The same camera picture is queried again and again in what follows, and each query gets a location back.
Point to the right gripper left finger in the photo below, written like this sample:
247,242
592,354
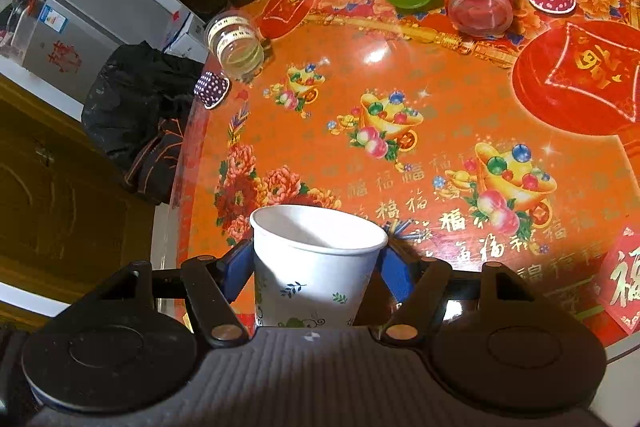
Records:
211,286

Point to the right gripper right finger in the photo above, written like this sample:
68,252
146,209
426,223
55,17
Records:
419,287

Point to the white printed paper cup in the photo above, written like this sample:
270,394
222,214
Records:
312,265

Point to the black jacket on chair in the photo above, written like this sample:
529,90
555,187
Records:
136,112

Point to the purple dotted cupcake liner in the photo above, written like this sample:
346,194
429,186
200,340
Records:
211,89

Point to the yellow-banded glass jar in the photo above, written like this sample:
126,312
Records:
233,39

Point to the silver refrigerator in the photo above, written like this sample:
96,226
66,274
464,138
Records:
72,39

